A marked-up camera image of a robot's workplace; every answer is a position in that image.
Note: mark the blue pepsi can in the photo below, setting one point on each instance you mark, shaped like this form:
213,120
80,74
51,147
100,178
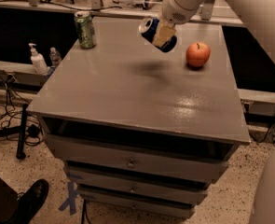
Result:
147,29

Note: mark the white pump dispenser bottle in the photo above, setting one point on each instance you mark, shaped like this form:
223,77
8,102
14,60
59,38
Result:
38,61

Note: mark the black leather shoe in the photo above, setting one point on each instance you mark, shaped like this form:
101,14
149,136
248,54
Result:
30,202

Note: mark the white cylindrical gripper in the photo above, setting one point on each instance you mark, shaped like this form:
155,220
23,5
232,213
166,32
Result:
173,11

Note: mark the green soda can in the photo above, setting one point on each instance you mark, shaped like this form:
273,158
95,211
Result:
85,30

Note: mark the grey drawer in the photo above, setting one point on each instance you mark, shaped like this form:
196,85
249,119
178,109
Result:
170,189
70,149
96,196

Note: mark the grey drawer cabinet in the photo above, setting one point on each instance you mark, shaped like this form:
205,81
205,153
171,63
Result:
125,93

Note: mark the top grey drawer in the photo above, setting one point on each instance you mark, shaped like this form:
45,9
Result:
70,149

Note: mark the bottom grey drawer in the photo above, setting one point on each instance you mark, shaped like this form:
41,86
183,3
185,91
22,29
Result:
96,196

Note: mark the black power adapter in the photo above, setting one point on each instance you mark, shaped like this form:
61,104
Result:
33,131

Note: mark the middle grey drawer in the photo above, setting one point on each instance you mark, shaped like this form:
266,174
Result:
170,189

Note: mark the black stand leg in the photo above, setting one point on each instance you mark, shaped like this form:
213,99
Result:
20,130

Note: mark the red orange apple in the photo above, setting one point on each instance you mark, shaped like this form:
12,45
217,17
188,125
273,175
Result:
198,54

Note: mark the small clear plastic bottle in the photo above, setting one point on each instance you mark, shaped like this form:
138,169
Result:
55,57

